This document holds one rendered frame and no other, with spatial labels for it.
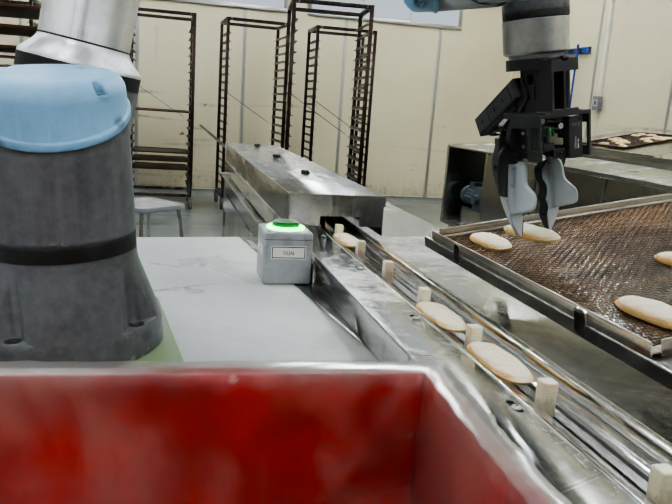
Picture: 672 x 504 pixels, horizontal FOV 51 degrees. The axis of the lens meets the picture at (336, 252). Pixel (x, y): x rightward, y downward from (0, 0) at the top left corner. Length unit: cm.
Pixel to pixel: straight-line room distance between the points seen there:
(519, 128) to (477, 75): 769
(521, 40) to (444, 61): 754
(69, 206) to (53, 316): 9
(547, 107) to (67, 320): 55
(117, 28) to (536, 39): 45
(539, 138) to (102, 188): 48
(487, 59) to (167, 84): 364
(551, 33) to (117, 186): 50
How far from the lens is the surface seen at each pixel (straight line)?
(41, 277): 58
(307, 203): 124
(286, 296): 94
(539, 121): 82
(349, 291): 83
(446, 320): 76
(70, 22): 71
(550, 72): 83
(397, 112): 818
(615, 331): 69
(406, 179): 828
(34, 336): 58
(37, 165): 56
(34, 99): 56
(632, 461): 54
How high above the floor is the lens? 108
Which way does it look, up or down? 12 degrees down
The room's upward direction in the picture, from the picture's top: 4 degrees clockwise
